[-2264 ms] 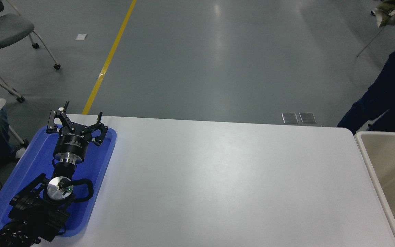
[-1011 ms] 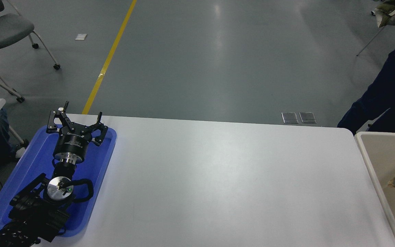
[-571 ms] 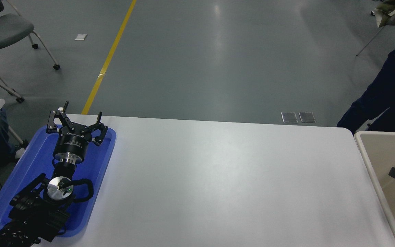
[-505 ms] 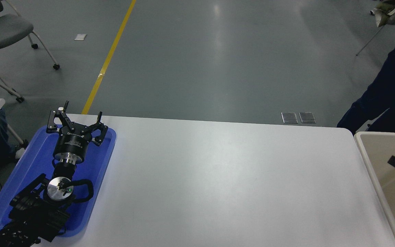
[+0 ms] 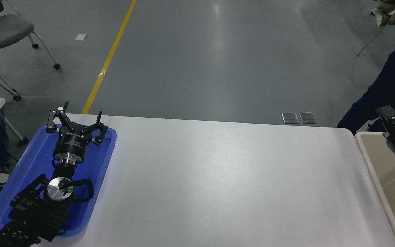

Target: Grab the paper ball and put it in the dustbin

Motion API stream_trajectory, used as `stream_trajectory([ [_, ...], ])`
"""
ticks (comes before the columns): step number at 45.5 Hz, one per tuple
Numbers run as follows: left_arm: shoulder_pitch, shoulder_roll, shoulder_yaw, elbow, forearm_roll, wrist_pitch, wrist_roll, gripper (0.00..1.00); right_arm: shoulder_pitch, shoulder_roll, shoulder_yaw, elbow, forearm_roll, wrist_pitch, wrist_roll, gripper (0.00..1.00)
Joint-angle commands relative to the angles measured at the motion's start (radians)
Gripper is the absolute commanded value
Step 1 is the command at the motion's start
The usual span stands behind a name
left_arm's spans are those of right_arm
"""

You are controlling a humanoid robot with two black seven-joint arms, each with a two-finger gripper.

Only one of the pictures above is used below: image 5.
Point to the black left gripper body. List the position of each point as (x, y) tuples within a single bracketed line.
[(71, 143)]

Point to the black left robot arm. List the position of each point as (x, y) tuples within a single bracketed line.
[(33, 212)]

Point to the large pale bin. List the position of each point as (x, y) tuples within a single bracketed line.
[(382, 171)]

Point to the blue plastic tray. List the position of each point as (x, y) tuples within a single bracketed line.
[(94, 171)]

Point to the silver floor socket plate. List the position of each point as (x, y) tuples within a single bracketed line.
[(289, 117), (308, 117)]

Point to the olive and beige jacket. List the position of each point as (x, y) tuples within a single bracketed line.
[(387, 13)]

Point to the grey seat wheeled chair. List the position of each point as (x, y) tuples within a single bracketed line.
[(9, 27)]

